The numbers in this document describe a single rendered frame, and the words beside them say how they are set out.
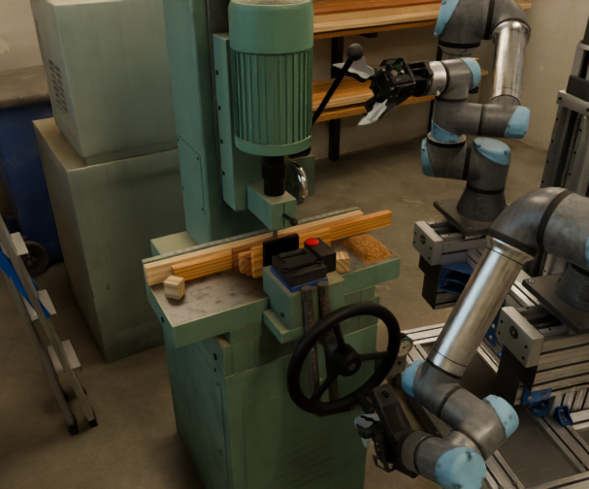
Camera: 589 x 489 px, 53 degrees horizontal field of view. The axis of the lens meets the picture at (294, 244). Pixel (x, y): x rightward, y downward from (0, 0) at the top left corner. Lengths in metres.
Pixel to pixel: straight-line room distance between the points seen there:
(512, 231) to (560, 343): 0.52
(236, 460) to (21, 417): 1.12
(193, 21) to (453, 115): 0.64
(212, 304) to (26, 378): 1.48
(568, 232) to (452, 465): 0.44
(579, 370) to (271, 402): 0.80
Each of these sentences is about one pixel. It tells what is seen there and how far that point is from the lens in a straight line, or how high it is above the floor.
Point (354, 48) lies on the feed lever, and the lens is 1.28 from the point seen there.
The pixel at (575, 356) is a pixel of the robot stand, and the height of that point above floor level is 0.69.
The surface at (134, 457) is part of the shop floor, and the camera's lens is 2.26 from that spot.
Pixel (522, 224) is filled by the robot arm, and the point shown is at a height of 1.17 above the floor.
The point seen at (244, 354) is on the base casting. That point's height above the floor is 0.76.
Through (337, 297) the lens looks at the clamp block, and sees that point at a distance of 1.31.
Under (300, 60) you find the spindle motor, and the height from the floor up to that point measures 1.40.
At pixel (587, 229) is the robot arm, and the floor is 1.21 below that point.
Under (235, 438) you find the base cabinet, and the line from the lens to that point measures 1.58.
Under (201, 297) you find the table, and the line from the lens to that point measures 1.36.
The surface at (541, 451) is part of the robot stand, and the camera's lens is 2.07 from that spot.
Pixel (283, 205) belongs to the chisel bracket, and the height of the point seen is 1.06.
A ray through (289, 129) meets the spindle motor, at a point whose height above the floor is 1.26.
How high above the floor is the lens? 1.67
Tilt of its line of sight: 30 degrees down
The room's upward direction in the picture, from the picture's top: straight up
